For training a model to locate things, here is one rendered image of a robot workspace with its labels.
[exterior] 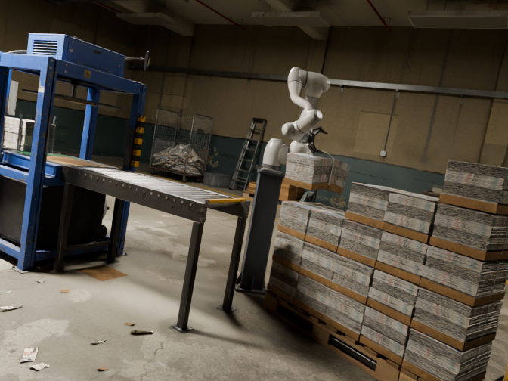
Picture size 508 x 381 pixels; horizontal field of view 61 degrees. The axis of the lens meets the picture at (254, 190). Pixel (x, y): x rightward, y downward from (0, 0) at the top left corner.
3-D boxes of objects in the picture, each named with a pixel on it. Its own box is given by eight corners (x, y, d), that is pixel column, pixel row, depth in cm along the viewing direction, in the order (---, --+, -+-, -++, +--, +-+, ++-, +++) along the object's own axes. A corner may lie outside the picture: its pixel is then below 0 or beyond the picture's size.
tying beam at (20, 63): (146, 96, 377) (147, 85, 376) (48, 70, 296) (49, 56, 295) (95, 89, 411) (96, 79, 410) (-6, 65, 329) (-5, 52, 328)
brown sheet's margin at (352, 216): (379, 219, 295) (381, 213, 295) (416, 230, 273) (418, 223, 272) (344, 217, 272) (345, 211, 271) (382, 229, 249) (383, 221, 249)
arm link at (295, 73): (289, 77, 318) (307, 80, 320) (290, 61, 329) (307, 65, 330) (285, 90, 329) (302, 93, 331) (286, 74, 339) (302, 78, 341)
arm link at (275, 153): (261, 162, 358) (265, 136, 356) (282, 166, 360) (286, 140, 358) (263, 163, 342) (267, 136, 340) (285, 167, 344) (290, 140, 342)
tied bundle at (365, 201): (379, 220, 295) (386, 187, 293) (417, 231, 273) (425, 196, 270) (344, 218, 272) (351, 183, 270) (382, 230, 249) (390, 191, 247)
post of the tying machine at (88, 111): (82, 237, 422) (103, 80, 406) (73, 239, 415) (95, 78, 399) (75, 235, 427) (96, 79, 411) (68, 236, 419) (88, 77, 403)
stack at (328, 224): (298, 302, 348) (317, 202, 339) (431, 376, 258) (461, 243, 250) (261, 307, 323) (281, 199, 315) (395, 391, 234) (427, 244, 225)
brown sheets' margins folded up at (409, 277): (301, 285, 346) (313, 224, 341) (435, 354, 257) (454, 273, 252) (265, 289, 322) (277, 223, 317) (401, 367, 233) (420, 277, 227)
